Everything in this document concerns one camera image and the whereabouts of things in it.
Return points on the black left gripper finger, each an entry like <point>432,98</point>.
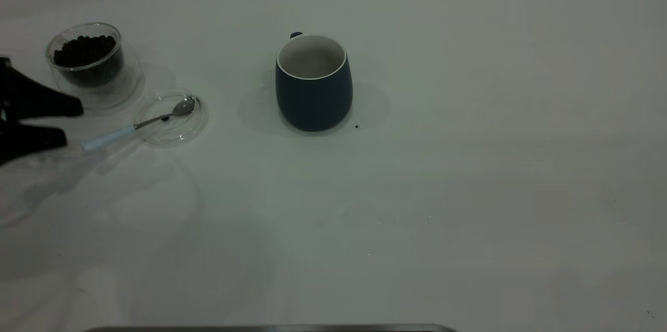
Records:
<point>26,139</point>
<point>31,102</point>

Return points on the clear round glass lid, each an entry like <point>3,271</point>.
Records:
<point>174,134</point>

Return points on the glass jar of coffee beans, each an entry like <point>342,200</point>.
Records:
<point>112,92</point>

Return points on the dark coffee beans pile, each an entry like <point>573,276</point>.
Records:
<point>86,56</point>

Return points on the dark grey ceramic mug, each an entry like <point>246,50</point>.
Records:
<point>312,102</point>

